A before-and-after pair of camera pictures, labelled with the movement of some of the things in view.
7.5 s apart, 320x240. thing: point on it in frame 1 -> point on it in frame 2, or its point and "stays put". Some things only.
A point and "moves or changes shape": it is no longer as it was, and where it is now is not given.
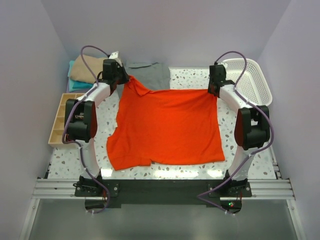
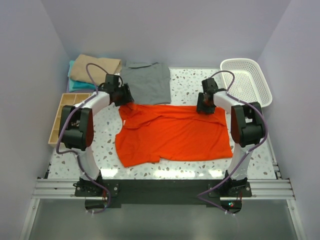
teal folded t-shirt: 74,84 stays put
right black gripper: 209,89 -> 200,107
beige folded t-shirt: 79,71 stays put
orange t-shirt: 176,126 moves or changes shape
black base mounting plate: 163,192 stays put
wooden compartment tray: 55,138 stays put
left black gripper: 125,77 -> 127,98
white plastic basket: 253,86 stays put
